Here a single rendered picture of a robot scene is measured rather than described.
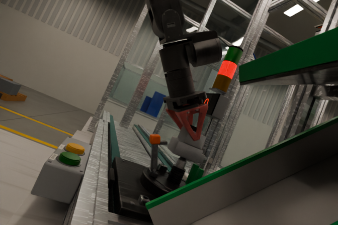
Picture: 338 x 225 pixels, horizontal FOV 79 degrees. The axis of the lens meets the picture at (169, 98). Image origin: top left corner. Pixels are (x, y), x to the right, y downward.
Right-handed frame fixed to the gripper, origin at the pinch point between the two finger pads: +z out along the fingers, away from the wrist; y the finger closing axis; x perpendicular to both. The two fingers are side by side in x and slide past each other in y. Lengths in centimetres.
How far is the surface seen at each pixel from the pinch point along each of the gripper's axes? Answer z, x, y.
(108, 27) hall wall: -254, -67, 824
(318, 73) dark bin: -11.6, 0.7, -30.7
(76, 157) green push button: -2.5, 24.0, 1.1
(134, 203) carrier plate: 4.2, 15.8, -10.4
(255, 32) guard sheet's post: -21.4, -36.8, 16.3
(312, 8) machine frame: -33, -113, 51
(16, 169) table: -0.5, 39.4, 14.7
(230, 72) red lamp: -10.3, -23.7, 15.5
